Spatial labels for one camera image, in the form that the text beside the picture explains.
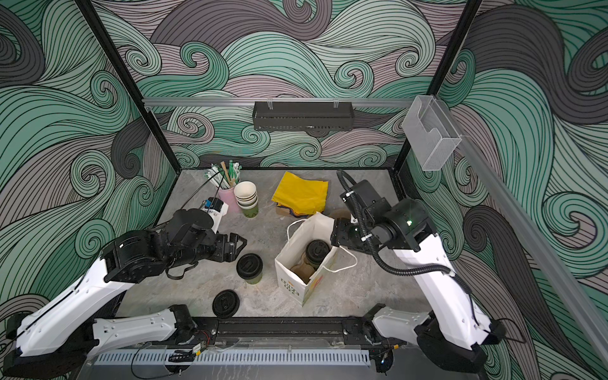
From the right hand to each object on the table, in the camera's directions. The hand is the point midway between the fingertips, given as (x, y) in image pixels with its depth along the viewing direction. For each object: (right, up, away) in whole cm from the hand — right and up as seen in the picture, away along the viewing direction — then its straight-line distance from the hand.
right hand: (337, 241), depth 61 cm
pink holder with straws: (-41, +19, +34) cm, 57 cm away
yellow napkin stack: (-9, +10, +43) cm, 45 cm away
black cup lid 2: (-27, -12, +15) cm, 33 cm away
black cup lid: (-4, -7, +18) cm, 20 cm away
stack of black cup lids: (-35, -24, +16) cm, 45 cm away
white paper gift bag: (-10, 0, +11) cm, 15 cm away
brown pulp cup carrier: (+8, +3, +39) cm, 39 cm away
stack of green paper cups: (-30, +10, +28) cm, 42 cm away
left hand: (-27, +1, +1) cm, 27 cm away
